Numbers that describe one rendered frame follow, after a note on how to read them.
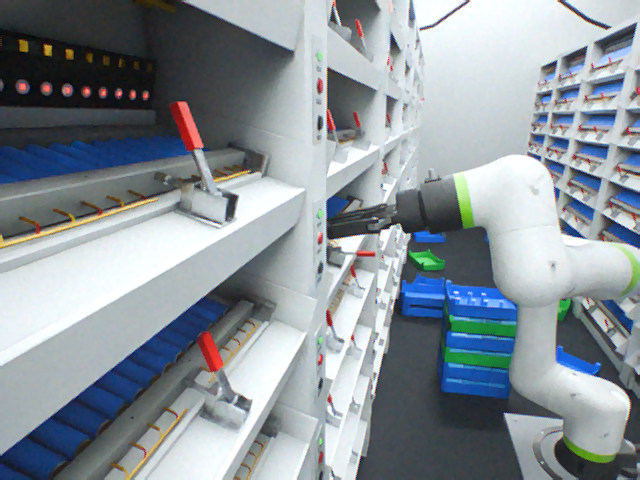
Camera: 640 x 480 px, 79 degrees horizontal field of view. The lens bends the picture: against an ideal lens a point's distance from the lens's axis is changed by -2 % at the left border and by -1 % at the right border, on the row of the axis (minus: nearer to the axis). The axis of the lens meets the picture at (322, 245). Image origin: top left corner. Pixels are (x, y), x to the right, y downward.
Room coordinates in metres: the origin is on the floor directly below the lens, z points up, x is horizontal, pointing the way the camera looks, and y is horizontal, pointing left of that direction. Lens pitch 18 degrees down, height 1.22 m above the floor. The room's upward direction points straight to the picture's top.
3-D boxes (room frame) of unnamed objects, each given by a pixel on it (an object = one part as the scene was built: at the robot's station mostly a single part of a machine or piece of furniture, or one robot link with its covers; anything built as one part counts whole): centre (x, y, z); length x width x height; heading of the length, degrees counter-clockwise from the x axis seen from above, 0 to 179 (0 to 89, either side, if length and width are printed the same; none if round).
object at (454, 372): (1.58, -0.72, 0.12); 0.30 x 0.20 x 0.08; 79
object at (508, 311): (1.58, -0.72, 0.44); 0.30 x 0.20 x 0.08; 79
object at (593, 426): (0.85, -0.72, 0.46); 0.16 x 0.13 x 0.19; 37
